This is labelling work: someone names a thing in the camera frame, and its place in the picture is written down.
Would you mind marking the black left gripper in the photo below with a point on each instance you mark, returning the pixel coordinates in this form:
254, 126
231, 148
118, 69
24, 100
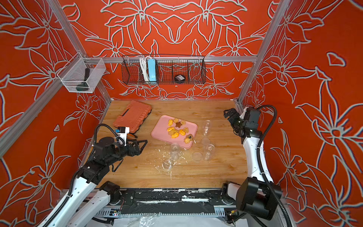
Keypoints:
132, 152

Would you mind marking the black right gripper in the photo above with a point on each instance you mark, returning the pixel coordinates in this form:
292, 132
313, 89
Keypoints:
236, 121

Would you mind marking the clear cookie jar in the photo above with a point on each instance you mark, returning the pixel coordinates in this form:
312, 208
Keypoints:
175, 151
209, 151

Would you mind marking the clear jar with cookies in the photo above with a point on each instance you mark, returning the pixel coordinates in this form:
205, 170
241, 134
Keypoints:
206, 128

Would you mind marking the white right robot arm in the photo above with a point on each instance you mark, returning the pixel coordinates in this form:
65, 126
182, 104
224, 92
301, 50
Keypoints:
257, 196

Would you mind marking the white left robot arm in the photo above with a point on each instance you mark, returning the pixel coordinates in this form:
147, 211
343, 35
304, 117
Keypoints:
109, 147

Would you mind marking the orange cookies on tray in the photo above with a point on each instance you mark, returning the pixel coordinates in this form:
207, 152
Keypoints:
177, 128

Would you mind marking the orange plastic tool case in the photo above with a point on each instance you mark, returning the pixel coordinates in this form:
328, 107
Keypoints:
133, 116

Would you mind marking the light blue box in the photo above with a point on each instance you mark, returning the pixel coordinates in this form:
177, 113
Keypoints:
152, 70

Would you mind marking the dark green flashlight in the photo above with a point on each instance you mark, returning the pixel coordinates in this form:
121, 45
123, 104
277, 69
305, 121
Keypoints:
84, 86

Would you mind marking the orange handled pliers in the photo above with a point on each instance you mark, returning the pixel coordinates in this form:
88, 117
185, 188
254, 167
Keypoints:
132, 137

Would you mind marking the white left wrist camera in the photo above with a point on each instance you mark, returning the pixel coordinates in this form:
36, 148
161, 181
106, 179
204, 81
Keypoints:
122, 133

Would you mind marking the black wire wall basket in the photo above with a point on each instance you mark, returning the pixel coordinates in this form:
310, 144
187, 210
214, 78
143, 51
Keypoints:
135, 69

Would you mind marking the clear acrylic wall box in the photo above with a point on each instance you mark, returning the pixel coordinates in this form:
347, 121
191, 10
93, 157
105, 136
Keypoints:
72, 73

